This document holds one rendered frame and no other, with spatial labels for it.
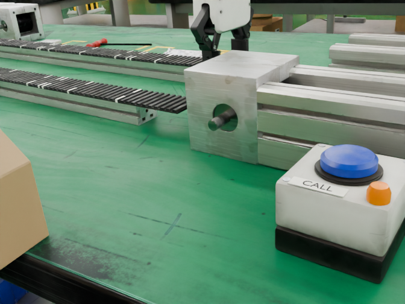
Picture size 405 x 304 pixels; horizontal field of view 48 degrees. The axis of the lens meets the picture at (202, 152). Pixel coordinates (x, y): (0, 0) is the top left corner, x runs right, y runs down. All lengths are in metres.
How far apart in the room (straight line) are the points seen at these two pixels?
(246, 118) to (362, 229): 0.20
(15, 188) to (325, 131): 0.27
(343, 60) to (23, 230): 0.44
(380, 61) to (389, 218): 0.32
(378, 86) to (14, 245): 0.36
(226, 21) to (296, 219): 0.43
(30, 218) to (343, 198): 0.24
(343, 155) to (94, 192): 0.25
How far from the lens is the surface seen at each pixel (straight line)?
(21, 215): 0.39
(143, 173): 0.49
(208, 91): 0.48
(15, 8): 1.36
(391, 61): 0.60
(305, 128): 0.44
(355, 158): 0.33
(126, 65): 0.88
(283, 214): 0.34
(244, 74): 0.46
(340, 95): 0.43
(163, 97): 0.61
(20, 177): 0.38
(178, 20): 2.49
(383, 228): 0.31
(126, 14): 3.57
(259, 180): 0.46
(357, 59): 0.61
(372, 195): 0.31
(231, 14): 0.72
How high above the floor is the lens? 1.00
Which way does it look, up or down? 25 degrees down
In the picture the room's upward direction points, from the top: 4 degrees counter-clockwise
